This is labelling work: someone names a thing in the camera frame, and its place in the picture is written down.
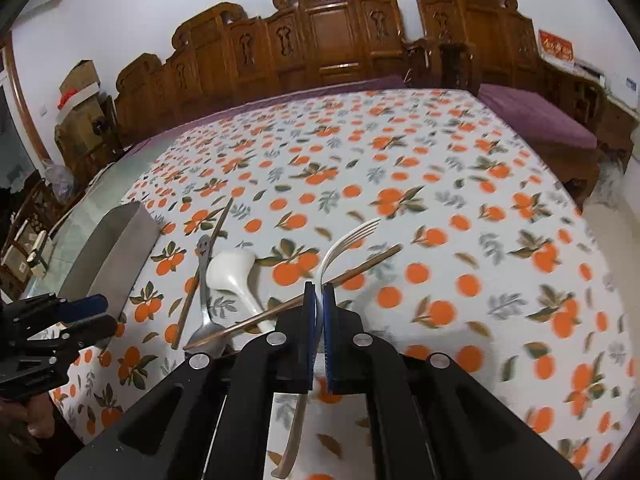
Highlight large white ladle spoon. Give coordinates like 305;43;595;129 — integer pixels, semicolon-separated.
205;248;266;315

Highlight brown wooden chopstick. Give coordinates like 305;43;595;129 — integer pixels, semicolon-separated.
171;198;233;350
183;244;402;351

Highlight person's left hand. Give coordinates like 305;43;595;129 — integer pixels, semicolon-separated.
0;393;55;439

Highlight grey rectangular utensil tray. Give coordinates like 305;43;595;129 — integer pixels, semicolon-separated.
58;202;160;318

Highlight orange print tablecloth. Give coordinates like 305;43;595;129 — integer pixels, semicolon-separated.
52;90;636;479

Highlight stacked cardboard boxes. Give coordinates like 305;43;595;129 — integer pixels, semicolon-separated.
54;60;122;184

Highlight purple seat cushion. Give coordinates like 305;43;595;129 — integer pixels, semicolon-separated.
478;84;597;150

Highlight carved wooden bench back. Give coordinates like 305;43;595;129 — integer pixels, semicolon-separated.
115;0;408;143

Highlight carved wooden armchair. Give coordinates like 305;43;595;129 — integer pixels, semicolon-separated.
416;0;539;91

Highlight wooden side table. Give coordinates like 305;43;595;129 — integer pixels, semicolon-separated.
538;58;639;170

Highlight steel spoon with face handle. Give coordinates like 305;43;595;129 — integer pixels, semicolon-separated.
182;233;231;359

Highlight red sign on wall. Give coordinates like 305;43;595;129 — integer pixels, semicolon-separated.
538;29;575;63

